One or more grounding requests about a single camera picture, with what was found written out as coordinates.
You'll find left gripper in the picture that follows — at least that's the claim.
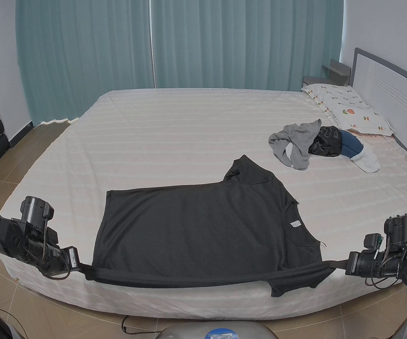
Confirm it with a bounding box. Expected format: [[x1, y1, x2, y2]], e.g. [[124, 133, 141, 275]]
[[43, 246, 81, 278]]

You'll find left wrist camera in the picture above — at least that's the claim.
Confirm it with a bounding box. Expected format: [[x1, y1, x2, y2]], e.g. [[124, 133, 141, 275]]
[[45, 228, 60, 248]]

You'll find white printed pillow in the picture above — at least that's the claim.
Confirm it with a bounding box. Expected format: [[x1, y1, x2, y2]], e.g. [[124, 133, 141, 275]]
[[301, 83, 395, 137]]

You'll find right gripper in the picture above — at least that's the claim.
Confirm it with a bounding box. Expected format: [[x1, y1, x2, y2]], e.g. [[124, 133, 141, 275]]
[[346, 251, 381, 278]]

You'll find black shiny garment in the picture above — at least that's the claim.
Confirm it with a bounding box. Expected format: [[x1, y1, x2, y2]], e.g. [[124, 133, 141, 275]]
[[308, 126, 343, 158]]

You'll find grey garment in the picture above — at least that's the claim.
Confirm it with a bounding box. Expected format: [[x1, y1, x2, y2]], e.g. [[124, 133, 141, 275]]
[[268, 119, 322, 170]]

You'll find grey bedside table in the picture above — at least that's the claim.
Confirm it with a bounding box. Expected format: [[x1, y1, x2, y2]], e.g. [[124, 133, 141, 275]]
[[302, 59, 352, 85]]

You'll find bed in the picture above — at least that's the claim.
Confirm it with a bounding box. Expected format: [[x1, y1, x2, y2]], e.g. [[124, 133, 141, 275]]
[[0, 47, 407, 322]]

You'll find blue-green curtain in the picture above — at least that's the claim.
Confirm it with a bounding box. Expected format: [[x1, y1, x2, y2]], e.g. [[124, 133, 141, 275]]
[[14, 0, 156, 124], [151, 0, 345, 92]]

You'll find white garment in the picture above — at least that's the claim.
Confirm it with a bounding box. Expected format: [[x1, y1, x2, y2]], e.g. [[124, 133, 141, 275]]
[[350, 147, 381, 174]]

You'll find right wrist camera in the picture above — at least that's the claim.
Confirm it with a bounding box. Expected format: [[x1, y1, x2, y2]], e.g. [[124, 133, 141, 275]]
[[363, 233, 383, 251]]

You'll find dark blue garment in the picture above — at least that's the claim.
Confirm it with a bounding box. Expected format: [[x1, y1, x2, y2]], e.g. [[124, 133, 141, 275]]
[[339, 130, 365, 161]]

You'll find black T-shirt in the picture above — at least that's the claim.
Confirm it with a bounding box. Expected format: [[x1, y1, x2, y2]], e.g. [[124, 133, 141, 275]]
[[83, 155, 347, 297]]

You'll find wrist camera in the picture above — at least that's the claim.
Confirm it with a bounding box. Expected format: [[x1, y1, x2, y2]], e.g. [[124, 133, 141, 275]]
[[363, 233, 383, 251], [45, 228, 60, 248]]

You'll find black cable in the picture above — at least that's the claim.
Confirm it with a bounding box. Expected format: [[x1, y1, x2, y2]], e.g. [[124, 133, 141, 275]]
[[120, 315, 137, 336]]

